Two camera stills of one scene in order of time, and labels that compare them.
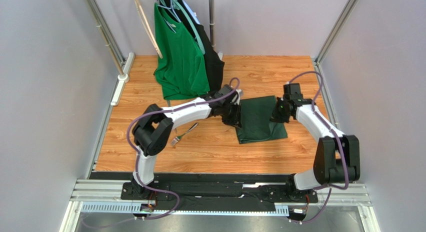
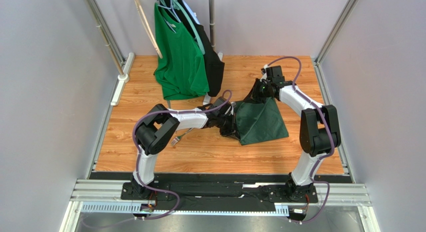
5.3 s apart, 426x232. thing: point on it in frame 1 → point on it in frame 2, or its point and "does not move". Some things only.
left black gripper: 235,120 → 230,132
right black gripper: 277,113 → 254,93
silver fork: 177,138 does not move
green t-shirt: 180,67 does not move
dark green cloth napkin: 255,120 does not move
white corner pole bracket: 123,78 does not move
